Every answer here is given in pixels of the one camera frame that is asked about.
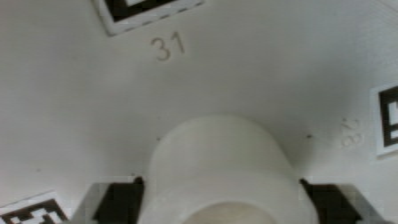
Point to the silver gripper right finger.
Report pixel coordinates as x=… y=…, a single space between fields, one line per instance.
x=343 y=207

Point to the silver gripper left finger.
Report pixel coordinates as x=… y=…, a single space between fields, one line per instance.
x=110 y=204

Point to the white cylindrical table leg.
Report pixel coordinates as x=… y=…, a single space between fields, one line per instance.
x=221 y=179

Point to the white round table top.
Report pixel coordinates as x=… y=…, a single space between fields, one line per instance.
x=119 y=66

